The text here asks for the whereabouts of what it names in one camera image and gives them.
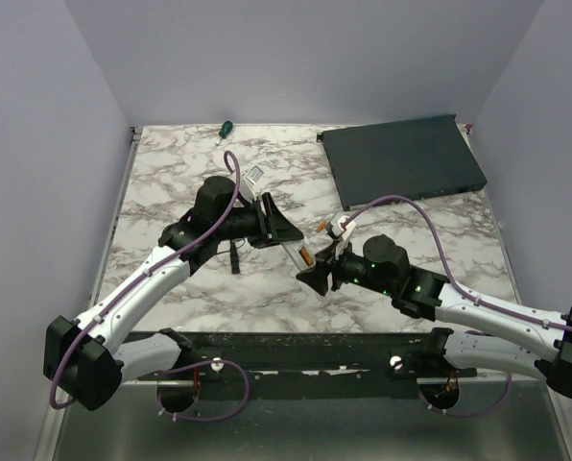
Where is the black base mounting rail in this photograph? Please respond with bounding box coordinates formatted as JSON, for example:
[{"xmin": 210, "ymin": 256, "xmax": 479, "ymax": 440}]
[{"xmin": 124, "ymin": 328, "xmax": 477, "ymax": 400}]

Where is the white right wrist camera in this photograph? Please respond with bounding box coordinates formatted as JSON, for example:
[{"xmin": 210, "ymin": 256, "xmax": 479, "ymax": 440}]
[{"xmin": 326, "ymin": 212, "xmax": 356, "ymax": 258}]

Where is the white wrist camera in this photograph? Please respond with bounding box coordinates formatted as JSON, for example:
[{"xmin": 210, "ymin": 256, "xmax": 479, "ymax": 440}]
[
  {"xmin": 326, "ymin": 212, "xmax": 356, "ymax": 258},
  {"xmin": 239, "ymin": 165, "xmax": 264, "ymax": 203}
]

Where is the aluminium rail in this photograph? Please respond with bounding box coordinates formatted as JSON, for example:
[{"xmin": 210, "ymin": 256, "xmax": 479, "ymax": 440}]
[
  {"xmin": 131, "ymin": 370, "xmax": 507, "ymax": 387},
  {"xmin": 86, "ymin": 126, "xmax": 144, "ymax": 309}
]

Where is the dark flat network switch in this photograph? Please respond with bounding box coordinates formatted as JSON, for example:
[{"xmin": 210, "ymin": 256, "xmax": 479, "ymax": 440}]
[{"xmin": 317, "ymin": 114, "xmax": 488, "ymax": 211}]

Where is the aluminium front rail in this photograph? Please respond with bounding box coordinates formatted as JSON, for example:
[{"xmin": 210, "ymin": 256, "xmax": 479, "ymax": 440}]
[{"xmin": 131, "ymin": 370, "xmax": 507, "ymax": 387}]

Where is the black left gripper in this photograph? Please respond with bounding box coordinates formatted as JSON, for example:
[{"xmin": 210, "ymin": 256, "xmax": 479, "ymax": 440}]
[{"xmin": 215, "ymin": 193, "xmax": 304, "ymax": 250}]

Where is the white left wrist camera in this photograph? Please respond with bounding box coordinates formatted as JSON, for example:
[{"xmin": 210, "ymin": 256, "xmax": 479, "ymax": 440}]
[{"xmin": 239, "ymin": 165, "xmax": 264, "ymax": 203}]

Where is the black cable connector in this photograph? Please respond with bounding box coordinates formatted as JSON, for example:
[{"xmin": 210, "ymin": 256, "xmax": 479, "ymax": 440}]
[{"xmin": 229, "ymin": 240, "xmax": 241, "ymax": 275}]

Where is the green handled screwdriver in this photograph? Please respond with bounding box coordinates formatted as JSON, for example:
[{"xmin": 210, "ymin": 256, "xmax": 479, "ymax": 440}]
[{"xmin": 216, "ymin": 120, "xmax": 234, "ymax": 145}]

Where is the white remote control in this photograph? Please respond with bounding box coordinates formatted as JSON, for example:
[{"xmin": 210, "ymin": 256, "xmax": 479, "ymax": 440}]
[{"xmin": 280, "ymin": 239, "xmax": 316, "ymax": 272}]

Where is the aluminium left side rail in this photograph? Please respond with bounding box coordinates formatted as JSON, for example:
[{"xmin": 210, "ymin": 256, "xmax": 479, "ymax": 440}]
[{"xmin": 86, "ymin": 126, "xmax": 144, "ymax": 309}]

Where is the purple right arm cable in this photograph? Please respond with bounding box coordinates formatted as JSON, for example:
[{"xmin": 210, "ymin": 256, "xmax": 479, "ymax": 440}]
[{"xmin": 341, "ymin": 194, "xmax": 572, "ymax": 418}]

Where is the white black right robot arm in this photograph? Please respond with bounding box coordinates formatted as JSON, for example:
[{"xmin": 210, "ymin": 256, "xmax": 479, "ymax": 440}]
[{"xmin": 291, "ymin": 235, "xmax": 572, "ymax": 399}]

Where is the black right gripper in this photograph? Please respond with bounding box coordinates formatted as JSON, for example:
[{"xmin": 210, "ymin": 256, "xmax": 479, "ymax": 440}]
[{"xmin": 297, "ymin": 236, "xmax": 394, "ymax": 296}]

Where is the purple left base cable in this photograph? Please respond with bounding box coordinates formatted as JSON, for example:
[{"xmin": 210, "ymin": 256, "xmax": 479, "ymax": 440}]
[{"xmin": 155, "ymin": 360, "xmax": 251, "ymax": 424}]

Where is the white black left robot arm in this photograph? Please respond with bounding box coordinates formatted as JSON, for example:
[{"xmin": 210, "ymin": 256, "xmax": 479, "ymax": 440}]
[{"xmin": 43, "ymin": 176, "xmax": 315, "ymax": 411}]

